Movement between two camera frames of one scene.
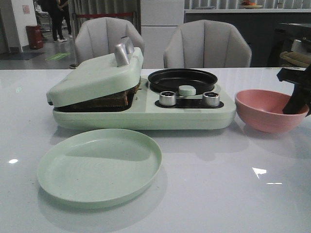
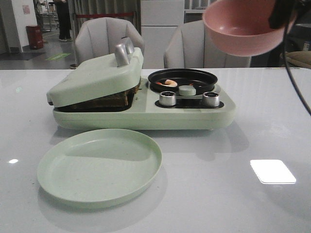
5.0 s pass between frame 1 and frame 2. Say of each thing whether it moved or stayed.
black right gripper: moved
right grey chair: stayed
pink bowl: moved
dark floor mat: stayed
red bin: stayed
